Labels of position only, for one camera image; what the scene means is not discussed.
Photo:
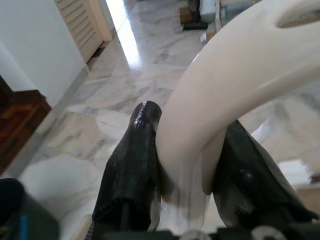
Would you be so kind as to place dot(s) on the brown cardboard box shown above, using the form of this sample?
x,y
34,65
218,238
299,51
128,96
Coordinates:
x,y
184,15

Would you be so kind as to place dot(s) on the black upright vacuum cleaner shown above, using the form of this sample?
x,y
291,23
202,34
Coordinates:
x,y
193,12

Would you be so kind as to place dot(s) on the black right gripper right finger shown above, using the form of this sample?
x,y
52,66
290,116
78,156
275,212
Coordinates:
x,y
250,180

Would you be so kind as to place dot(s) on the cream louvred door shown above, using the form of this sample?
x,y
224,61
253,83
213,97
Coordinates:
x,y
82,25

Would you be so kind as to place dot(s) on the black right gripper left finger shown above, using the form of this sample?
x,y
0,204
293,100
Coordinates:
x,y
130,175

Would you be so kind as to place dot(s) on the dark grey plastic bin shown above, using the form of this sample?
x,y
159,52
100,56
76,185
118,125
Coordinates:
x,y
22,215

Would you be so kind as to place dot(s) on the dark wooden staircase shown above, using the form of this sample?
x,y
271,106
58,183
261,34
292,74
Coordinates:
x,y
17,120

